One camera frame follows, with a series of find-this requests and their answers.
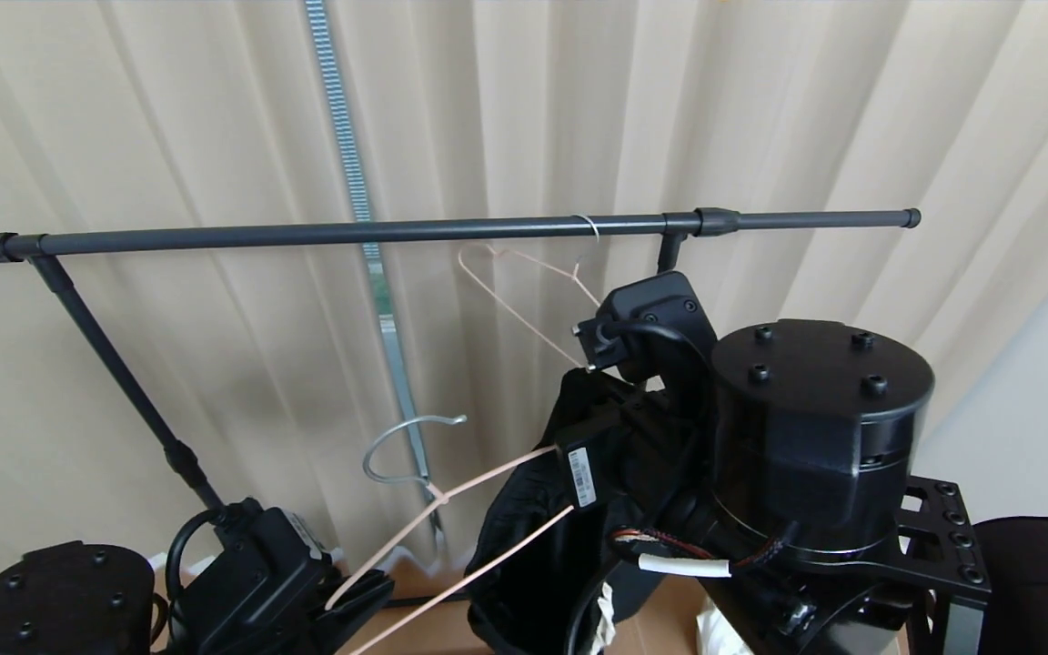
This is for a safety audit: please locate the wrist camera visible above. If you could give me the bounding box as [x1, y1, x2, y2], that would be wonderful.
[572, 270, 718, 383]
[180, 499, 338, 655]

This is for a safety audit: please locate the black garment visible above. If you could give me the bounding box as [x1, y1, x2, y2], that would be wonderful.
[467, 368, 716, 655]

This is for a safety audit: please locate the beige curtain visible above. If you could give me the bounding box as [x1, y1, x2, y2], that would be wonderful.
[0, 0, 416, 583]
[319, 0, 1048, 583]

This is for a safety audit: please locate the window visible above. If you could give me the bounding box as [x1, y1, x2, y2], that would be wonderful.
[303, 0, 445, 556]

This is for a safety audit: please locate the white printed garment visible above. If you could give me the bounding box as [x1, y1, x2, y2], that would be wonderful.
[693, 599, 754, 655]

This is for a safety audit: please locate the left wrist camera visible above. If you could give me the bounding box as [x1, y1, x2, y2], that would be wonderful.
[180, 499, 338, 655]

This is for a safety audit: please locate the black clothes rack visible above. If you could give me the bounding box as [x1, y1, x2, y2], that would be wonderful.
[0, 207, 922, 512]

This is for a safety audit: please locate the pink clothes hanger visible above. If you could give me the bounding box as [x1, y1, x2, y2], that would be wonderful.
[326, 414, 575, 655]
[458, 215, 602, 369]

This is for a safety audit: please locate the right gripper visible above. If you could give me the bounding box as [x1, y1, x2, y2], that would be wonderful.
[553, 389, 718, 539]

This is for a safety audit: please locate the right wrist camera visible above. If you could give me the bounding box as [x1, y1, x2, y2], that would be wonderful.
[572, 270, 718, 383]

